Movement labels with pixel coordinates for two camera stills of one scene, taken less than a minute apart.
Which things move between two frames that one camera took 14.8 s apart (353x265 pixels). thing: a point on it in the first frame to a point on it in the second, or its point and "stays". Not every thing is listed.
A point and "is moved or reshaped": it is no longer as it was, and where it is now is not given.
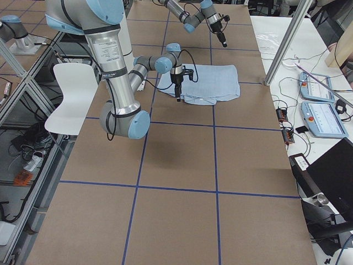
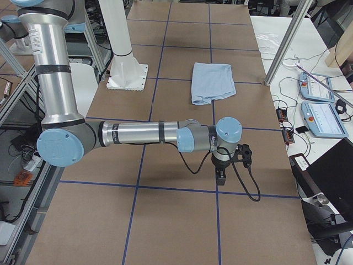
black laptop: (332, 173) stays
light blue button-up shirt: (204, 84) is moved or reshaped
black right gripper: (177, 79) to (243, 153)
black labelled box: (299, 165) stays
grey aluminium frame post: (300, 12) stays
